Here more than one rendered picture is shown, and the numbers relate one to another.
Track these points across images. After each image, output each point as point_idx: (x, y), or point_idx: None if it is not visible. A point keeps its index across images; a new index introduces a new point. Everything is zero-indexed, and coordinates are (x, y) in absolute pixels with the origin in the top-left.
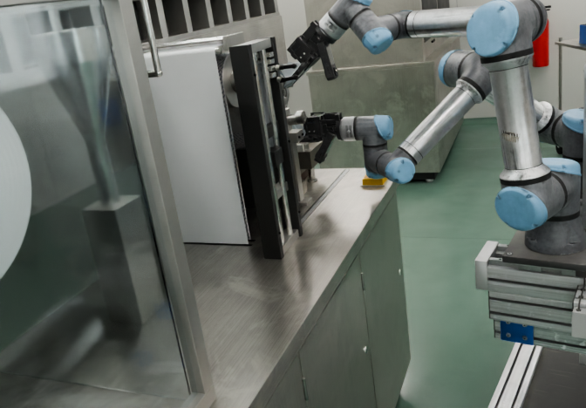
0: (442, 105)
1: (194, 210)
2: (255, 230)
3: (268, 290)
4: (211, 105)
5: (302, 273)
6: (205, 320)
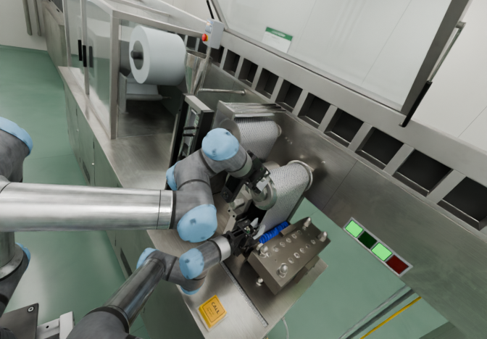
0: (128, 287)
1: None
2: None
3: (145, 174)
4: None
5: (143, 187)
6: (151, 157)
